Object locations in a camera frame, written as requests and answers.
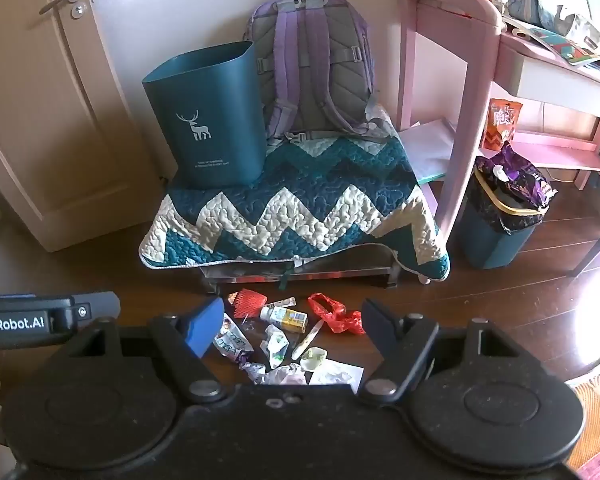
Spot purple grey backpack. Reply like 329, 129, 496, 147
244, 0, 381, 141

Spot red plastic bag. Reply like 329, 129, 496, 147
307, 293, 367, 336

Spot red foam net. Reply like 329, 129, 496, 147
228, 288, 268, 318

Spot beige door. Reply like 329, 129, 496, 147
0, 0, 161, 253

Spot crumpled purple wrapper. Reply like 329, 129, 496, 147
237, 350, 267, 385

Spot orange patterned rug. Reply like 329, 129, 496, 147
565, 355, 600, 480

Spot white tissue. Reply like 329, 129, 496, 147
260, 364, 311, 386

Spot crumpled green white wrapper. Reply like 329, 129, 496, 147
260, 325, 291, 368

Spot white green foil wrapper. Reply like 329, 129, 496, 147
213, 312, 255, 356

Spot pink desk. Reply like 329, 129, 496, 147
397, 0, 600, 281

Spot grey pencil case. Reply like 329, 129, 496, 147
507, 0, 546, 21

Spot white paper sheet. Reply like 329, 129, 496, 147
307, 360, 365, 395

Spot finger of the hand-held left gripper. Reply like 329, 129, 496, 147
75, 291, 122, 320

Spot teal bin with black liner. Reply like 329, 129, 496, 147
452, 157, 551, 270

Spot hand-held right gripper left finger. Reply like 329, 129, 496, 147
60, 296, 231, 403

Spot small pale crumpled wrapper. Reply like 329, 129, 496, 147
300, 347, 328, 371

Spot white papers under desk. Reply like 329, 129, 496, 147
400, 117, 461, 183

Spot colourful picture book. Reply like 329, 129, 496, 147
512, 25, 600, 78

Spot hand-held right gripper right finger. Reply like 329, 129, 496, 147
357, 299, 526, 406

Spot teal white zigzag quilt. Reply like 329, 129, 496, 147
139, 105, 451, 281

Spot teal deer print waste bin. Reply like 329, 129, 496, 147
141, 40, 268, 187

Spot silver pouch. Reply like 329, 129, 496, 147
535, 0, 600, 51

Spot orange snack bag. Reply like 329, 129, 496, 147
482, 99, 523, 152

